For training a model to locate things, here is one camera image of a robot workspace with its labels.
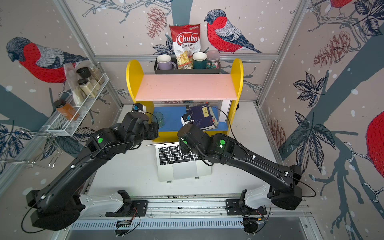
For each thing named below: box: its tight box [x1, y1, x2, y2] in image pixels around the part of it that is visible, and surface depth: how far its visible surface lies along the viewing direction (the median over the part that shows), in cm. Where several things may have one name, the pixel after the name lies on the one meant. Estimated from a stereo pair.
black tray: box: [153, 57, 221, 75], surface depth 87 cm
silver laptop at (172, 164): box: [146, 142, 212, 182], surface depth 84 cm
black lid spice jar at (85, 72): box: [76, 67, 101, 91], surface depth 81 cm
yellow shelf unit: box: [126, 58, 244, 143], surface depth 76 cm
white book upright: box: [219, 99, 232, 124], surface depth 81 cm
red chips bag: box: [169, 24, 201, 70], surface depth 83 cm
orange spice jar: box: [53, 99, 80, 121], surface depth 69 cm
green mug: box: [192, 52, 208, 70], surface depth 85 cm
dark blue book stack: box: [186, 103, 219, 132], surface depth 95 cm
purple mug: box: [156, 54, 177, 70], surface depth 85 cm
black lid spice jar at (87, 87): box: [77, 78, 98, 98], surface depth 79 cm
